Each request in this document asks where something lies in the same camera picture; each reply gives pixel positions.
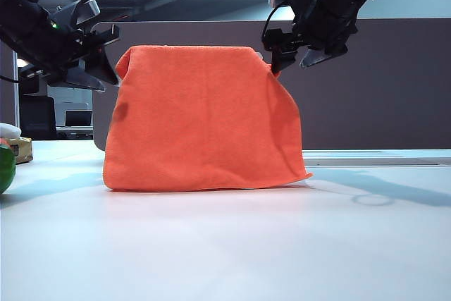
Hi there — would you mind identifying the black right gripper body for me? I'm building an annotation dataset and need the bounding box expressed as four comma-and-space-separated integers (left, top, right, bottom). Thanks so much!
262, 0, 381, 57

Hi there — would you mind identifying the grey desk partition panel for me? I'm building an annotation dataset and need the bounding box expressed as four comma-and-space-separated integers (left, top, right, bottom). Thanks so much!
92, 18, 451, 151

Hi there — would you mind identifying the black right camera cable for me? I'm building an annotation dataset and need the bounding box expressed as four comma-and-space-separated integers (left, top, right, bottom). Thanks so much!
261, 0, 295, 49

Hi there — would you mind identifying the white soft object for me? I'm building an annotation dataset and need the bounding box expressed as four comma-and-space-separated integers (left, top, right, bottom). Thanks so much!
0, 122, 23, 140

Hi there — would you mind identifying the green round object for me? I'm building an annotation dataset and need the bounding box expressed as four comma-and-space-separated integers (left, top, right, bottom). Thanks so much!
0, 145, 17, 195

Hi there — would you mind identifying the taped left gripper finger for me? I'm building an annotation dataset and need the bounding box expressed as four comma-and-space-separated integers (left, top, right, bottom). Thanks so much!
48, 67, 107, 92

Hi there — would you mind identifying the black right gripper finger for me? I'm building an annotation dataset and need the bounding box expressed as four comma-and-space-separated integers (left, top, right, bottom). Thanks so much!
270, 49, 301, 77

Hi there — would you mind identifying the orange microfibre cloth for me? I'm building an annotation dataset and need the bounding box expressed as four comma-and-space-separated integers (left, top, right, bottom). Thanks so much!
103, 44, 314, 193

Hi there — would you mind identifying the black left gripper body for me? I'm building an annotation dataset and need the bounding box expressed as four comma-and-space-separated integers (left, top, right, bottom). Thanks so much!
0, 0, 121, 87

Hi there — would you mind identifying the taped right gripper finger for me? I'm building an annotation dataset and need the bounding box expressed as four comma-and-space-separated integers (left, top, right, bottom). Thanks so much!
299, 48, 335, 69

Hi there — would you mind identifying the grey side partition panel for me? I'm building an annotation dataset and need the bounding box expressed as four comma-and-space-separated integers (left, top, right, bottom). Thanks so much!
0, 47, 19, 126

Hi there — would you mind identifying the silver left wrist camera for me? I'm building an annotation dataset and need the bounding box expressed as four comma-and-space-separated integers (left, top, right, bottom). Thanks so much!
56, 0, 101, 33

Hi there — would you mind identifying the yellow cardboard box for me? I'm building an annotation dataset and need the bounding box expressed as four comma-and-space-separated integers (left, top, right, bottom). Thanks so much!
6, 136, 34, 165

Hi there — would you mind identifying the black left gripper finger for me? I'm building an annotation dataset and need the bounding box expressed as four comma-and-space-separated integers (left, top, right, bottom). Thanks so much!
84, 46, 120, 87

